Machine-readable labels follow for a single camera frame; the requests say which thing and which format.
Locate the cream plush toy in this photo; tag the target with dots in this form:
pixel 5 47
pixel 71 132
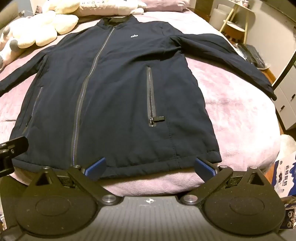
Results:
pixel 44 26

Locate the white drawer cabinet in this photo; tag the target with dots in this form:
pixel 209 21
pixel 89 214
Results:
pixel 286 102

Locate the pink plush toy grey paws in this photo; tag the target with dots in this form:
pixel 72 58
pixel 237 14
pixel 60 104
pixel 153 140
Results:
pixel 7 46

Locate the navy zip jacket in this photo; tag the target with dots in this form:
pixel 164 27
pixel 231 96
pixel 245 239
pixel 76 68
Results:
pixel 120 92

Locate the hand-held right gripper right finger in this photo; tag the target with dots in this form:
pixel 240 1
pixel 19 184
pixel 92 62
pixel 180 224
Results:
pixel 203 165

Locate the pink bed blanket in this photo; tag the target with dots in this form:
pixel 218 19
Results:
pixel 238 111

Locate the white fluffy cushion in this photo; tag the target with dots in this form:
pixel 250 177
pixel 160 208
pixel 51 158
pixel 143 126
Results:
pixel 289 144

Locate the black bag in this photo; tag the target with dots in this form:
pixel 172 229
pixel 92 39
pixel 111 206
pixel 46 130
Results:
pixel 252 55

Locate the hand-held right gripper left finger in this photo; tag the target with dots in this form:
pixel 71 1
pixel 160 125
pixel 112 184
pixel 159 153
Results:
pixel 97 166

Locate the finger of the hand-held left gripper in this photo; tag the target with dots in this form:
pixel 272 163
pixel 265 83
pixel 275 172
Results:
pixel 14 143

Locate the blue and white carton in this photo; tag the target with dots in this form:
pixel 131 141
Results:
pixel 286 171

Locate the dark printed box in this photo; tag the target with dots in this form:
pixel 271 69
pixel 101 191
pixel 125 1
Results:
pixel 291 213

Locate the pink pillow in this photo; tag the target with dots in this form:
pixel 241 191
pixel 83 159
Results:
pixel 166 4

